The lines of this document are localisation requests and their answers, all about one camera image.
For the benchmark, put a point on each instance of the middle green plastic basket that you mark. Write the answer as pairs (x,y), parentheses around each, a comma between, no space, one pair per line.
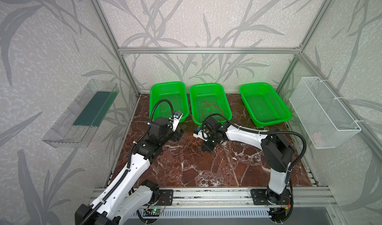
(207,99)

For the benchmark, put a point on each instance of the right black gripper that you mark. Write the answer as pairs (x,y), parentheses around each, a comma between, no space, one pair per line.
(207,142)

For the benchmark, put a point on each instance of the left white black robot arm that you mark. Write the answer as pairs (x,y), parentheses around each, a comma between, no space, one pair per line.
(117,203)

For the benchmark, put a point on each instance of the left green plastic basket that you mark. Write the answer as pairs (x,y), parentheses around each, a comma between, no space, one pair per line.
(175,93)

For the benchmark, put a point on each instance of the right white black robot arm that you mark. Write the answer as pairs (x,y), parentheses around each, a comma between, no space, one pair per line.
(274,144)

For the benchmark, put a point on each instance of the clear acrylic wall tray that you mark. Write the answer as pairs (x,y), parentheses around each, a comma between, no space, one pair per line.
(79,123)

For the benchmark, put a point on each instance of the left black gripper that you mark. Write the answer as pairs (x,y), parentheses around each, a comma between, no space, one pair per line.
(177,132)

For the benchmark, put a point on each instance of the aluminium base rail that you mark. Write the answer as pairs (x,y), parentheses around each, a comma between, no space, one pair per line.
(240,197)

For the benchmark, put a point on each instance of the green plastic basket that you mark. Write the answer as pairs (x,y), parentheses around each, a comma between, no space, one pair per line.
(175,93)
(207,99)
(264,105)

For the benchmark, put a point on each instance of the white wire mesh basket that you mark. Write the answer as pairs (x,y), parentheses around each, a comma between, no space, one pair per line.
(324,118)

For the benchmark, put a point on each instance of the right green plastic basket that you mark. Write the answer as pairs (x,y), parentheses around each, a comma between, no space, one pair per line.
(264,105)

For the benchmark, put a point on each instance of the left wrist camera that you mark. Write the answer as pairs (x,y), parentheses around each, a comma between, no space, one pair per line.
(177,116)

